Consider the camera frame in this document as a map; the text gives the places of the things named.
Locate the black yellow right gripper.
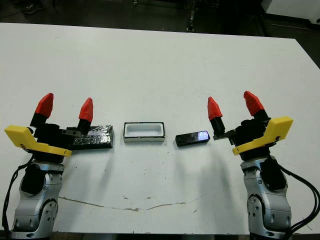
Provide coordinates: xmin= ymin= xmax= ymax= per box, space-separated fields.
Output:
xmin=207 ymin=90 xmax=294 ymax=162

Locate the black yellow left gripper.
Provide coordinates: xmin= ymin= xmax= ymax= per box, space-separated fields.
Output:
xmin=4 ymin=92 xmax=95 ymax=163

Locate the black glossy box lid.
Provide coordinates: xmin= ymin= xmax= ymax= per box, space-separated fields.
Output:
xmin=66 ymin=124 xmax=115 ymax=151

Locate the black glossy camera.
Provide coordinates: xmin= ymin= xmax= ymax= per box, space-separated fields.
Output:
xmin=175 ymin=130 xmax=210 ymax=148

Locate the white box with black rim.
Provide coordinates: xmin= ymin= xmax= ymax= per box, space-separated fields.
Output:
xmin=122 ymin=121 xmax=166 ymax=144

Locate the dark shoe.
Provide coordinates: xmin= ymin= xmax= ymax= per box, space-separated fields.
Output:
xmin=23 ymin=1 xmax=45 ymax=15

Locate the white cabinet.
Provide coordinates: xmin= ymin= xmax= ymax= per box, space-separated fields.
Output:
xmin=264 ymin=0 xmax=320 ymax=25

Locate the black post behind table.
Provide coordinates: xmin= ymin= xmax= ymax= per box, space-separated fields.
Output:
xmin=185 ymin=0 xmax=199 ymax=32

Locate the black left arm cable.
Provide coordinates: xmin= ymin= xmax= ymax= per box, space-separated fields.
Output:
xmin=0 ymin=163 xmax=33 ymax=237

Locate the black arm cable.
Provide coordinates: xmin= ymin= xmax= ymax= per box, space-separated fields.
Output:
xmin=279 ymin=166 xmax=320 ymax=237
xmin=0 ymin=163 xmax=33 ymax=237

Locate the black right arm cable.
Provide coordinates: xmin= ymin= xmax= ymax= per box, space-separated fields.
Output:
xmin=279 ymin=166 xmax=320 ymax=237

